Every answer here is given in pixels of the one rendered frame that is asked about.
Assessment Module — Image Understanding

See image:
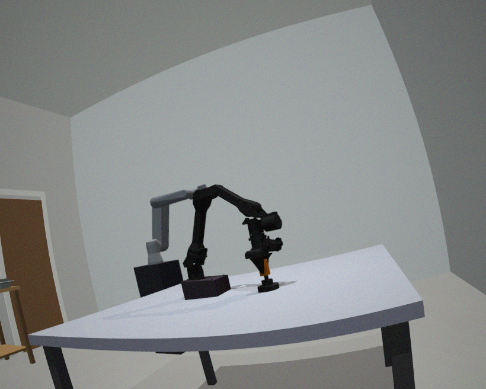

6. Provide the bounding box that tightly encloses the orange knob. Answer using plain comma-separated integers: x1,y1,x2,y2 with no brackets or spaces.
259,259,270,276

